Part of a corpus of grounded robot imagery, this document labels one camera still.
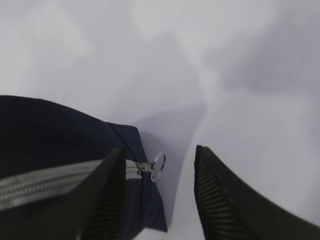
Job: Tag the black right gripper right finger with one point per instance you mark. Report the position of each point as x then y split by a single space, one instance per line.
229 209

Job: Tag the navy insulated lunch bag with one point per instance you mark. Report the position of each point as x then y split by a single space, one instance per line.
48 149

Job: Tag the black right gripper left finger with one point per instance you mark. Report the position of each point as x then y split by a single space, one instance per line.
94 209

